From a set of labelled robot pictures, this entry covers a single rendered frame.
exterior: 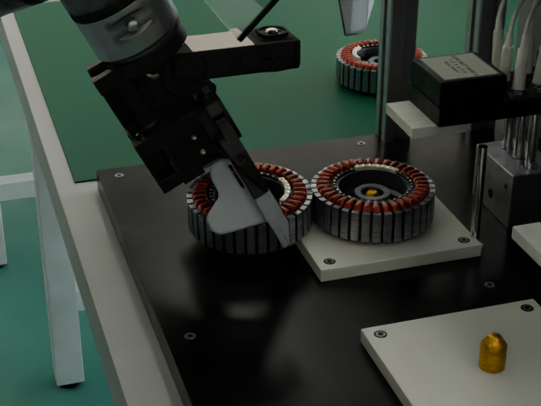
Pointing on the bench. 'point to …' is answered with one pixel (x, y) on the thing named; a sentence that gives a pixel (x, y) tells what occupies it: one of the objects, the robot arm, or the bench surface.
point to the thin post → (479, 192)
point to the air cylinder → (510, 185)
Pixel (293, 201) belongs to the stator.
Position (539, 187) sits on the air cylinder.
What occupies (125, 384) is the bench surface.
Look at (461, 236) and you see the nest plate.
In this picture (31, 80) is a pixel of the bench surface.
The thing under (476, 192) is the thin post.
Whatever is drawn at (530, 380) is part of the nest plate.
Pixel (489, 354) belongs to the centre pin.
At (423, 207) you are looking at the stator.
